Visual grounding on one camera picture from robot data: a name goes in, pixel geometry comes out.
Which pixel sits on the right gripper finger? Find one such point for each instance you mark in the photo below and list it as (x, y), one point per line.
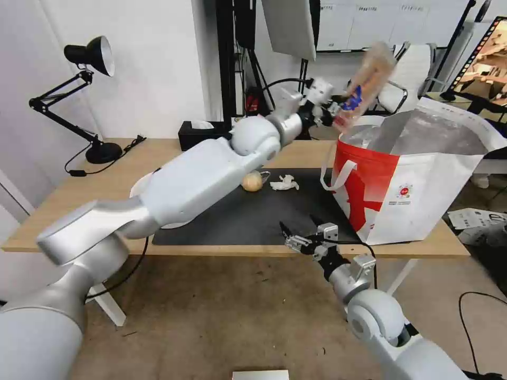
(294, 239)
(316, 226)

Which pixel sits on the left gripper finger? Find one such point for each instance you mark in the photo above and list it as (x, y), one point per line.
(340, 97)
(335, 110)

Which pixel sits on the clear plastic bottle blue label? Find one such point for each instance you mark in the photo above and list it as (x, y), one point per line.
(370, 79)

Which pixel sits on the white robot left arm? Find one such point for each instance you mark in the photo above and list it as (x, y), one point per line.
(198, 178)

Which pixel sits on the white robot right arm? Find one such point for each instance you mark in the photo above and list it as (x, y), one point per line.
(372, 320)

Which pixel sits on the white and red takeout bag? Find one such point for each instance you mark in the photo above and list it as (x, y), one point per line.
(416, 190)

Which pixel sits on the black table mat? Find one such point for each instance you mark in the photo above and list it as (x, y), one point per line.
(245, 221)

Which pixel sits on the crumpled white tissue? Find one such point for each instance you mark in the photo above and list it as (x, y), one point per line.
(283, 183)

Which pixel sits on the red and black device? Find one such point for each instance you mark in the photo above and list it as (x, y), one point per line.
(253, 101)

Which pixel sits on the round tan onion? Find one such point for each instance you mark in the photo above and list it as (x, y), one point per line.
(252, 182)

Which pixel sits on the white office chair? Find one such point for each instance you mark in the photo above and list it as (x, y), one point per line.
(412, 67)

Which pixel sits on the white table leg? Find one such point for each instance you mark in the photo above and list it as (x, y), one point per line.
(109, 308)
(402, 275)

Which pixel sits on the white softbox panel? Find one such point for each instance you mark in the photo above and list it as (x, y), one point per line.
(289, 27)

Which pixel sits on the black stand column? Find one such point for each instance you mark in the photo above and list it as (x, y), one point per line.
(227, 59)

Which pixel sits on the black tissue box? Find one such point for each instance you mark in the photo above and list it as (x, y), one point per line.
(190, 139)

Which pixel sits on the robot front shell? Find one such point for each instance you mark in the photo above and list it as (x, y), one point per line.
(259, 375)

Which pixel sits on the printed paper sheets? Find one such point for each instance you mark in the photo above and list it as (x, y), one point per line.
(473, 219)

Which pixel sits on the white plate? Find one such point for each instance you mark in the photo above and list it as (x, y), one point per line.
(136, 188)

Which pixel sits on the black desk lamp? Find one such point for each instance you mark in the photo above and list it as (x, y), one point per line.
(103, 152)

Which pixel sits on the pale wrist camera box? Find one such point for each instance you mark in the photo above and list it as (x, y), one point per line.
(321, 90)
(328, 231)

